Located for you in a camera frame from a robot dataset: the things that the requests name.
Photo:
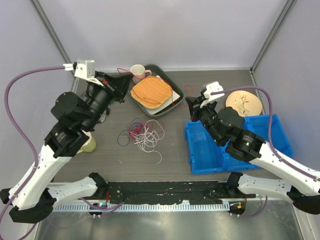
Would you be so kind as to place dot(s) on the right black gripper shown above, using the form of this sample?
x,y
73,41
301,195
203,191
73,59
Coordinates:
x,y
194,111

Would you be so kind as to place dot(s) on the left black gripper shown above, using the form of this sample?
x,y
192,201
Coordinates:
x,y
119,86

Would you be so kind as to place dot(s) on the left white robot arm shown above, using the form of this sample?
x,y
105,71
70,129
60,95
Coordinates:
x,y
32,200

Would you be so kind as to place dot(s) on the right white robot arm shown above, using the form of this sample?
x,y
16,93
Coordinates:
x,y
297,183

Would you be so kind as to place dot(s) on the pink ceramic mug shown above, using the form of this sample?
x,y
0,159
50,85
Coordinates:
x,y
139,72

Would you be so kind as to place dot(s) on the orange woven mat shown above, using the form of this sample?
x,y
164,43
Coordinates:
x,y
151,92

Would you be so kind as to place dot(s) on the dark grey tray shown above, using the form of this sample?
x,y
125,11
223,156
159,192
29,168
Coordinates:
x,y
172,103

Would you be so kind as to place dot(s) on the beige painted plate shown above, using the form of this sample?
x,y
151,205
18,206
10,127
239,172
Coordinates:
x,y
245,103

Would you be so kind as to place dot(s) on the blue plastic bin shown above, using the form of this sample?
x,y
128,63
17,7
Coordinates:
x,y
205,157

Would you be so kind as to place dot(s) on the yellow-green paper cup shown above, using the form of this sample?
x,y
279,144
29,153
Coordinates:
x,y
89,146

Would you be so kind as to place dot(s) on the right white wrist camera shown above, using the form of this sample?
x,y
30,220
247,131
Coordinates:
x,y
211,92

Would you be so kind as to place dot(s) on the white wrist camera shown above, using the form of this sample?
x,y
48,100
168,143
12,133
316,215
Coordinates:
x,y
211,92
83,69

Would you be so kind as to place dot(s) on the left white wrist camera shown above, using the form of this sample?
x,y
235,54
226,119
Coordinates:
x,y
83,69

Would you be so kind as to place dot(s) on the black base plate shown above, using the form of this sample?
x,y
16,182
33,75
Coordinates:
x,y
167,192

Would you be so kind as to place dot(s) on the grey slotted cable duct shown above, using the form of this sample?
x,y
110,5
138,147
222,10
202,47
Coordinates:
x,y
185,206

